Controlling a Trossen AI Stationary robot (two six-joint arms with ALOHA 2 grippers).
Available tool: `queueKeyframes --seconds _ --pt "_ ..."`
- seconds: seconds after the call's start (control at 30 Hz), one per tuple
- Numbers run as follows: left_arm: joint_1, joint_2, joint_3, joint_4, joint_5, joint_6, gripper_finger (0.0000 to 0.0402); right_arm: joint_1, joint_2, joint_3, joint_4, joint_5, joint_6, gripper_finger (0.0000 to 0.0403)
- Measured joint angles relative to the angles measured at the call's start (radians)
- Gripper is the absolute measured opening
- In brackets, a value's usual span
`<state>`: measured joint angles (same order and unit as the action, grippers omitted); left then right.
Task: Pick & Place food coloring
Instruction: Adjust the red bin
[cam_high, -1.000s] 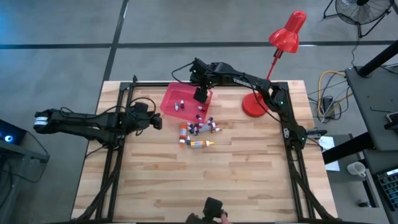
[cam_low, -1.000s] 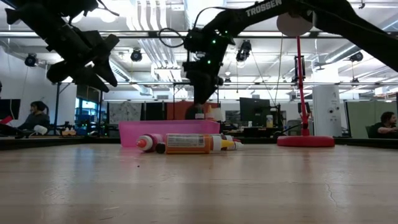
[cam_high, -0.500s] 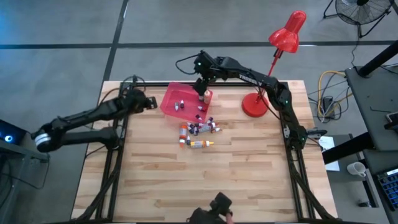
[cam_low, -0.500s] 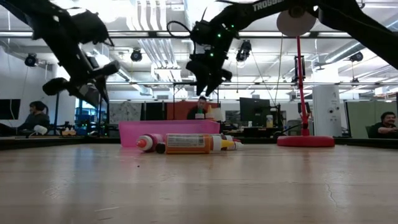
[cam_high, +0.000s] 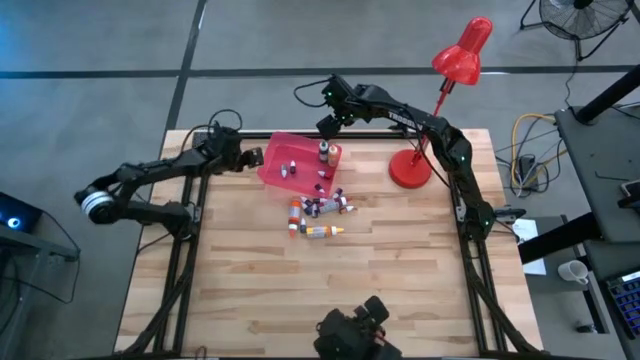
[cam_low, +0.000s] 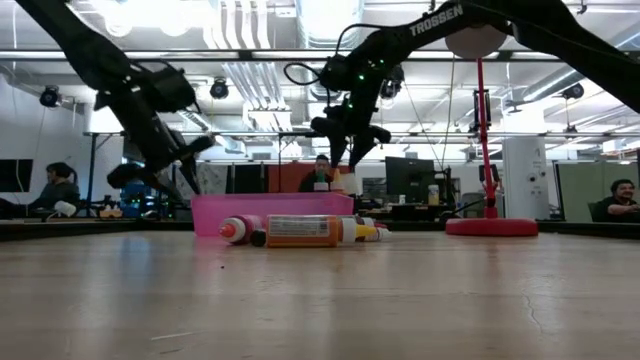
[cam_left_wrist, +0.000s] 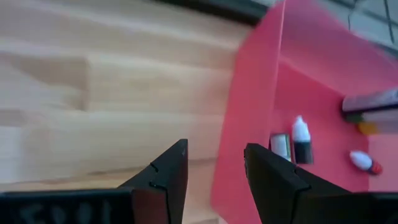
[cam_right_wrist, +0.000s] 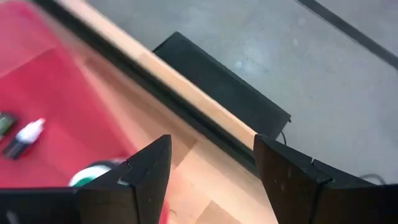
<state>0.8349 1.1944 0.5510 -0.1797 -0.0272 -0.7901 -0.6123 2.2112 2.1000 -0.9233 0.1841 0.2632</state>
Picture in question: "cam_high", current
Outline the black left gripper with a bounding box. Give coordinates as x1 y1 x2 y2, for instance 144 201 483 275
219 144 265 174

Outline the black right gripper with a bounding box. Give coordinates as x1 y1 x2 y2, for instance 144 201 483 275
316 105 351 142

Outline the pink plastic bin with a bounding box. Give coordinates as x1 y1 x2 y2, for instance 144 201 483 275
256 130 344 198

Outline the yellow food coloring bottle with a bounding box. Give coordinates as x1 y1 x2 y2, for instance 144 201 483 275
305 225 346 240

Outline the red food coloring bottle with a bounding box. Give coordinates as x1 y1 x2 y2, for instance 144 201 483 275
317 196 351 215

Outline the orange bottle with red tip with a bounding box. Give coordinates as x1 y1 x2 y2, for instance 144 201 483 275
287 198 303 239

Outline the red desk lamp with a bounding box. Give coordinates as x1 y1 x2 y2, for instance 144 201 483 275
388 16 494 190

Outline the black power brick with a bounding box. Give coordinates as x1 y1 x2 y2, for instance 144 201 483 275
517 154 539 177

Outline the white paper sheet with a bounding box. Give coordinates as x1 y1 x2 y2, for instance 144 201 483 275
510 218 548 277

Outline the grey side table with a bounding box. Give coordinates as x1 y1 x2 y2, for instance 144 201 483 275
0 209 82 360

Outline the black computer with blue light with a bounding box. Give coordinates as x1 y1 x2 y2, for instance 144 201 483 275
0 192 44 235

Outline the grey side desk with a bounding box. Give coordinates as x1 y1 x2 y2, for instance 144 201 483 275
517 105 640 360

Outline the black floor fan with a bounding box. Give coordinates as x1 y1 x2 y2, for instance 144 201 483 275
519 0 634 63

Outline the black pole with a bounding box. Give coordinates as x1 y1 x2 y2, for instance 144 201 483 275
574 63 640 126

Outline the white mug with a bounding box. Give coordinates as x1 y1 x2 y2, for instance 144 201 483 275
557 259 591 287

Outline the black keyboard with blue keys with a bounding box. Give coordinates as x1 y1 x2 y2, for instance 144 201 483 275
605 271 640 337

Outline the black aluminium table frame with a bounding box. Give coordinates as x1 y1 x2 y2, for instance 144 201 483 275
115 119 546 360

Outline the yellow cable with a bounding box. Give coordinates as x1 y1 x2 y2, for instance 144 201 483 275
510 112 569 187

